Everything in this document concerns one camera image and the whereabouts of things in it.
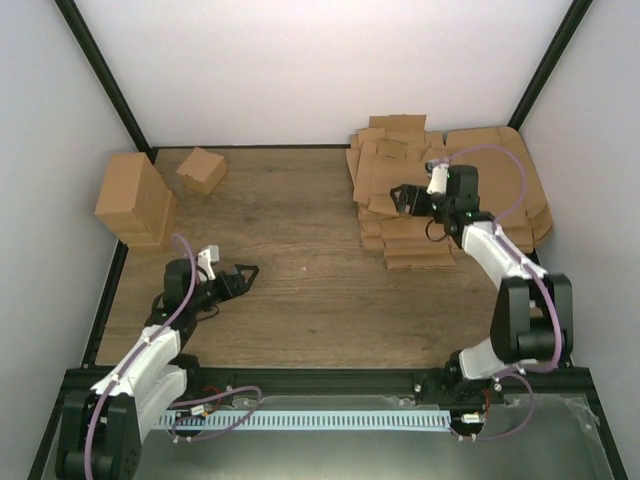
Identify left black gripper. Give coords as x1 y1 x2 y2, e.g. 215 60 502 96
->
190 265 261 313

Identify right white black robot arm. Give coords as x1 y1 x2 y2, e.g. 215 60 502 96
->
390 161 573 404

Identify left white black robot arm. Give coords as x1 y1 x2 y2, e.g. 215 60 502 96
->
55 254 259 479

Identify small folded cardboard box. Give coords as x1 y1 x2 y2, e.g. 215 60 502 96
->
176 148 228 195

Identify low folded cardboard box stack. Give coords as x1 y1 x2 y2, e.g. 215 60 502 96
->
114 191 177 253

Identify tall folded cardboard box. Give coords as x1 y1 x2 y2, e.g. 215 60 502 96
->
95 152 170 233

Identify stack of flat cardboard blanks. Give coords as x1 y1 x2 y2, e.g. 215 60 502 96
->
345 113 455 270

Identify large flat cardboard blanks stack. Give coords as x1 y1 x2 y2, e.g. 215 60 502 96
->
445 126 553 253

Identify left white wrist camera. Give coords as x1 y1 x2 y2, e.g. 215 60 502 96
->
197 244 220 282

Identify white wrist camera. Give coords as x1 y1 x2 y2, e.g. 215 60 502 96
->
425 158 449 195
197 244 220 282

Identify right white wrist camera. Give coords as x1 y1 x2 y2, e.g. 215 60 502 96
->
425 158 449 195

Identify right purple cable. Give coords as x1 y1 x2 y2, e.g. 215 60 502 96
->
424 144 561 443

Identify purple cable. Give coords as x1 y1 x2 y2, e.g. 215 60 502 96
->
84 232 264 480
424 144 561 443

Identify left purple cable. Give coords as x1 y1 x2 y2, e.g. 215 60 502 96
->
84 232 264 480

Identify light blue slotted cable duct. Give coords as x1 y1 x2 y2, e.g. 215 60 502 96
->
153 410 451 432

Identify black aluminium frame rail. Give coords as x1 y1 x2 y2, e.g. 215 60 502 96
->
59 366 594 399

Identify right black frame post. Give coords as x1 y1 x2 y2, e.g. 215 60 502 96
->
507 0 593 131

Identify black frame post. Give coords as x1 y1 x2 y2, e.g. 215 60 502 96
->
54 0 151 152
507 0 593 131

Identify grey metal base plate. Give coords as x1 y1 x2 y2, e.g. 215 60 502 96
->
131 395 615 479

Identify left black frame post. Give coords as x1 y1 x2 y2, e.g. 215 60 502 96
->
54 0 151 152

